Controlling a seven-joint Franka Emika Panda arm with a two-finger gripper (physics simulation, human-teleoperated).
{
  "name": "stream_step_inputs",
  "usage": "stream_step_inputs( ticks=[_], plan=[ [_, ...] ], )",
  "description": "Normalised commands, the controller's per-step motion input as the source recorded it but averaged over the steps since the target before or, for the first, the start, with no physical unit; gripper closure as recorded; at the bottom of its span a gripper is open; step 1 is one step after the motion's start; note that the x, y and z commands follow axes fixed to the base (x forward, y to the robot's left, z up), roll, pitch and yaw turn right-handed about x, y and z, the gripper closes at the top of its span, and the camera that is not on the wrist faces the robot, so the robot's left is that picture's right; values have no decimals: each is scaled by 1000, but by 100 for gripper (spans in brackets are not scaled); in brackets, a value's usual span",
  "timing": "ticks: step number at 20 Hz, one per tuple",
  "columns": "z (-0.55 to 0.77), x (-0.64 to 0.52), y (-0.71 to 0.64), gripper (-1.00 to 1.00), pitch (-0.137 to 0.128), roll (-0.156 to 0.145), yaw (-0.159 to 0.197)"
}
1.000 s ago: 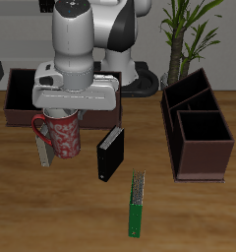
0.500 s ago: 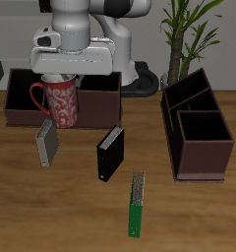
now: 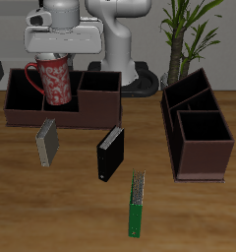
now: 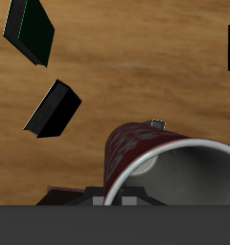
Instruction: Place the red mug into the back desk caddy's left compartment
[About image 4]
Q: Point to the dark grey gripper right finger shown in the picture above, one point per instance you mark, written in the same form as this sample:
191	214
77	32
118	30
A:
130	200

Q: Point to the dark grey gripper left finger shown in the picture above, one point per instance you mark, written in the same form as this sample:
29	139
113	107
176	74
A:
94	195

